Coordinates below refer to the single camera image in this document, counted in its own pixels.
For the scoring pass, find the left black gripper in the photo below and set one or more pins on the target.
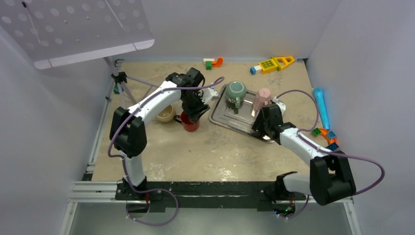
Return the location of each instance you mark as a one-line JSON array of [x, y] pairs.
[[193, 115]]

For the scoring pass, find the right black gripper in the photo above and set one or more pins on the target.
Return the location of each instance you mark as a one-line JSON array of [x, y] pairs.
[[258, 125]]

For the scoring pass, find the red mug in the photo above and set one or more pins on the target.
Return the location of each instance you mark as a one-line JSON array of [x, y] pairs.
[[186, 123]]

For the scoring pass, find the pink mug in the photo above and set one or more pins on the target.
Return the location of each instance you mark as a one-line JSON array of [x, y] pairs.
[[262, 97]]

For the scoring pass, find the beige mug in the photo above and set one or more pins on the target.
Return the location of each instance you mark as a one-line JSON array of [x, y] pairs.
[[167, 115]]

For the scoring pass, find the teal green mug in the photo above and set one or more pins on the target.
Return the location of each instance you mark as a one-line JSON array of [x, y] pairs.
[[235, 92]]

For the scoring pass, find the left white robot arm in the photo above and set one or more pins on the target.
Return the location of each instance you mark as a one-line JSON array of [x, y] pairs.
[[128, 129]]

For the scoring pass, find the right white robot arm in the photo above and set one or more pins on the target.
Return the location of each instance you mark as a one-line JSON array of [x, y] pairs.
[[330, 178]]

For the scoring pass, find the silver metal tray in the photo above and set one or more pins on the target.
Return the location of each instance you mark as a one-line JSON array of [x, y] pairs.
[[225, 114]]

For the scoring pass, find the orange green toy pieces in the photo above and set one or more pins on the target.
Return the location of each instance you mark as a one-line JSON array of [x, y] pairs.
[[213, 63]]

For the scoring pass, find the blue white toy block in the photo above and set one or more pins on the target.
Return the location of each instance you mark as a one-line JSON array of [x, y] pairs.
[[255, 70]]

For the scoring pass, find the blue toy microphone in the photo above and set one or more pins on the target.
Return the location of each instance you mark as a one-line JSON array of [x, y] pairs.
[[319, 97]]

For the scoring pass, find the yellow toy phone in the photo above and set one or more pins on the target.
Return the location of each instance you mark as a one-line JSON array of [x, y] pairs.
[[269, 66]]

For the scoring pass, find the orange blue toy blocks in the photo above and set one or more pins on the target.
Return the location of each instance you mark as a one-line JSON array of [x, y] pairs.
[[329, 136]]

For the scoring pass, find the orange triangle toy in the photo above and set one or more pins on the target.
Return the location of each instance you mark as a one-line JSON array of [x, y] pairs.
[[283, 62]]

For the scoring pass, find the grey tripod stand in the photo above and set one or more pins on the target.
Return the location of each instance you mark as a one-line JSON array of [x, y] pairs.
[[119, 81]]

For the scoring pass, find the white perforated board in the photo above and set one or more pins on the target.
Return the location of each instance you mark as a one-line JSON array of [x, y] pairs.
[[55, 33]]

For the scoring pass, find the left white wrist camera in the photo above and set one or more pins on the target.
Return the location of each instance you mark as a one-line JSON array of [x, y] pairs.
[[208, 95]]

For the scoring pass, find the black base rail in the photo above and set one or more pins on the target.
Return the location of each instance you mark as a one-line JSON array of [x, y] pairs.
[[263, 196]]

